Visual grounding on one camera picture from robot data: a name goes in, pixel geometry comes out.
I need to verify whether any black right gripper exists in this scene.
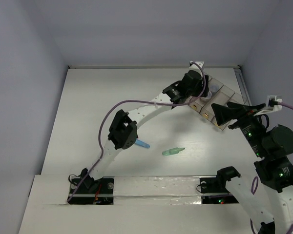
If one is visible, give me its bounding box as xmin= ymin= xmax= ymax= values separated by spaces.
xmin=210 ymin=100 xmax=268 ymax=156

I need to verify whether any clear jar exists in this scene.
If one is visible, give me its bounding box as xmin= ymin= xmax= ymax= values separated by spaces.
xmin=200 ymin=91 xmax=212 ymax=103
xmin=209 ymin=83 xmax=221 ymax=95

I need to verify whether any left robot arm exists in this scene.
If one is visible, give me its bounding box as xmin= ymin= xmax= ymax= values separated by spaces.
xmin=77 ymin=62 xmax=209 ymax=193

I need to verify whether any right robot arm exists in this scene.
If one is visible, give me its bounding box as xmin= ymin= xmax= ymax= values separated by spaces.
xmin=211 ymin=102 xmax=293 ymax=234

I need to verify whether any clear four-compartment organizer tray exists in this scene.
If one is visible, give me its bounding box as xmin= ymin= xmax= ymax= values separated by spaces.
xmin=189 ymin=75 xmax=249 ymax=130

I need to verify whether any green utility knife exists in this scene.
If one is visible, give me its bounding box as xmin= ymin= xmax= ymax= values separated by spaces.
xmin=162 ymin=147 xmax=185 ymax=156

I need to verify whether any blue utility knife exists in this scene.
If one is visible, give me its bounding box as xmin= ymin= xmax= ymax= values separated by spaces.
xmin=135 ymin=139 xmax=150 ymax=149

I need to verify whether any white front board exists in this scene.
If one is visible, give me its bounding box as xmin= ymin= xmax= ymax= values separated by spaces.
xmin=18 ymin=174 xmax=293 ymax=234

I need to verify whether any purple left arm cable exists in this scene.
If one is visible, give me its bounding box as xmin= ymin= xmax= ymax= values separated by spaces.
xmin=67 ymin=63 xmax=209 ymax=203

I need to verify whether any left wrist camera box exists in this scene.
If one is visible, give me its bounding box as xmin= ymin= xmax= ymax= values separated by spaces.
xmin=189 ymin=60 xmax=205 ymax=71

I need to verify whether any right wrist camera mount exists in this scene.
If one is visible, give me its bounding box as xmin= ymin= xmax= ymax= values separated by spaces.
xmin=255 ymin=95 xmax=283 ymax=116

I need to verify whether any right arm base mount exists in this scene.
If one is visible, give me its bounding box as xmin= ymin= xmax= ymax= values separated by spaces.
xmin=196 ymin=170 xmax=238 ymax=205

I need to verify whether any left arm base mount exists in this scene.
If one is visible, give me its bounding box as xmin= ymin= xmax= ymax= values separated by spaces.
xmin=67 ymin=174 xmax=114 ymax=205

